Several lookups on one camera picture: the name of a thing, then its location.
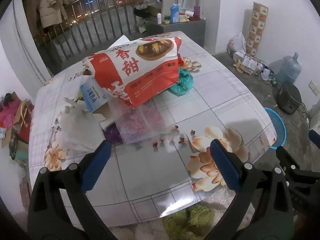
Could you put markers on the blue and white medicine box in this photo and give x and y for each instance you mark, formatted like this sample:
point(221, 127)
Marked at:
point(95, 95)

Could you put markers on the empty blue water jug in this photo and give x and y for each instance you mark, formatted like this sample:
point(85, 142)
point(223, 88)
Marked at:
point(290, 68)

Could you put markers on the red and white paper bag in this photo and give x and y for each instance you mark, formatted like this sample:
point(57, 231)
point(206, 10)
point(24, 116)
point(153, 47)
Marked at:
point(140, 72)

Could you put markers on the metal balcony railing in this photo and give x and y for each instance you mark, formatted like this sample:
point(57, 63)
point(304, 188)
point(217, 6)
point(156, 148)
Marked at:
point(100, 22)

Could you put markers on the tall patterned cardboard box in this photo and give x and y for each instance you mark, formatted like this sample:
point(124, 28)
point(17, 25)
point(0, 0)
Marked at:
point(258, 27)

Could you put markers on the blue plastic basket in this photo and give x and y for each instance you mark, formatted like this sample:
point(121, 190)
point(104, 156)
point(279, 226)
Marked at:
point(277, 127)

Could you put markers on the pile of paper litter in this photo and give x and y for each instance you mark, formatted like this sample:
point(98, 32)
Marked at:
point(250, 63)

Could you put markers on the green plastic bag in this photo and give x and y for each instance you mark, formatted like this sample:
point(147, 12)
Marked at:
point(183, 83)

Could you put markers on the purple cup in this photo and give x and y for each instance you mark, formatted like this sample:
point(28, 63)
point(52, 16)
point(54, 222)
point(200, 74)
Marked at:
point(196, 11)

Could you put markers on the beige hanging coat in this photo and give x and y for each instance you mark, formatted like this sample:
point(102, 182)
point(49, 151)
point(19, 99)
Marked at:
point(50, 5)

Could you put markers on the dark grey rice cooker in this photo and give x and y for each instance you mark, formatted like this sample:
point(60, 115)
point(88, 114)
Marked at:
point(288, 97)

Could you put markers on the pink cloth bundle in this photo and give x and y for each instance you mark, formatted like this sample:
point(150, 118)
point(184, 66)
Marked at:
point(8, 115)

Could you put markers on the purple snack packet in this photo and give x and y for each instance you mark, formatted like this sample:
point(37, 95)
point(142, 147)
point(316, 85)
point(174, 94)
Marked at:
point(112, 133)

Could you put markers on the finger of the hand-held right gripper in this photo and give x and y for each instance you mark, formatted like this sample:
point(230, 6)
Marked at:
point(287, 158)
point(314, 136)

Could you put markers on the grey cabinet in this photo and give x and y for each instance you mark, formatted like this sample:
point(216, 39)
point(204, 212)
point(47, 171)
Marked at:
point(180, 27)

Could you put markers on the small white bottle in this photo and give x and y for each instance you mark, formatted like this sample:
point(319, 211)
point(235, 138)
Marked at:
point(159, 18)

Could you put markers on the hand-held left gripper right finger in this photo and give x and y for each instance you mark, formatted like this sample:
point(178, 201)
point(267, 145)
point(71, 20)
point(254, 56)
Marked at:
point(225, 165)

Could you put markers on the blue detergent bottle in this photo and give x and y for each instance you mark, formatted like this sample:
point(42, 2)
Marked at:
point(175, 15)

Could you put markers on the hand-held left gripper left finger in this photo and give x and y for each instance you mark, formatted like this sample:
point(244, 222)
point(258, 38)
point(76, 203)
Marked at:
point(98, 165)

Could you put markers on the white paper sheet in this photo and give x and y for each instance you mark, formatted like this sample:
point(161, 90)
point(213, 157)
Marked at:
point(122, 40)

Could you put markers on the white plastic bag with print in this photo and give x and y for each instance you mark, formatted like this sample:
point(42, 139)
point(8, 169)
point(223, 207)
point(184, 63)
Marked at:
point(237, 42)

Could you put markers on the clear pink-printed plastic bag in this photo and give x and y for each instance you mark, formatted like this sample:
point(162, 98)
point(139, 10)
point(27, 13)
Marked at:
point(142, 122)

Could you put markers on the white wall socket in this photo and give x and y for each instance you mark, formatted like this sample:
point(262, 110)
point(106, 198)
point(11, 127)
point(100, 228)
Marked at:
point(313, 87)

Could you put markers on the brown hanging coat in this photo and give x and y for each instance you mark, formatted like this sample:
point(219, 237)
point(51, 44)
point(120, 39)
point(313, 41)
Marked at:
point(32, 7)

